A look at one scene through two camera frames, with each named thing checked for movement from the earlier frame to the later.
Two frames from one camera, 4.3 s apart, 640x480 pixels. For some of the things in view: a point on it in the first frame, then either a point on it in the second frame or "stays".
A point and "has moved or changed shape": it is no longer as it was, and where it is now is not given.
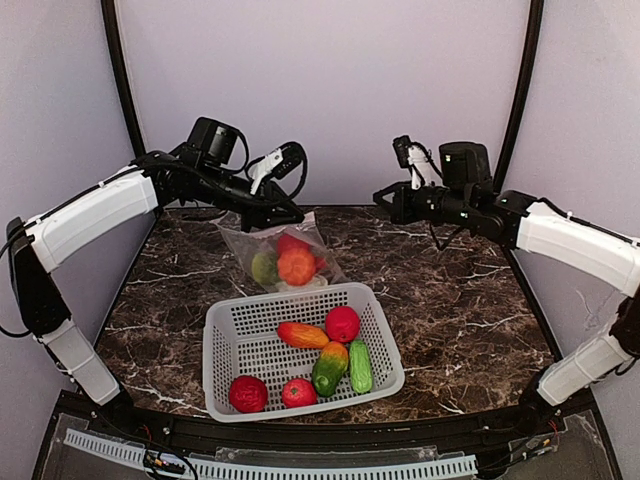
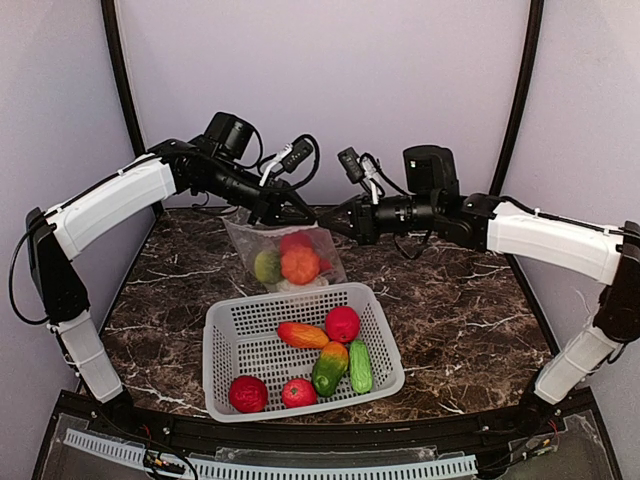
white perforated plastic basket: [241, 339] stays
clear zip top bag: [281, 255] has moved or changed shape
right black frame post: [529, 71] stays
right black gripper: [404, 203] → [364, 220]
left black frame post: [108, 13] stays
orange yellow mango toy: [301, 335] stays
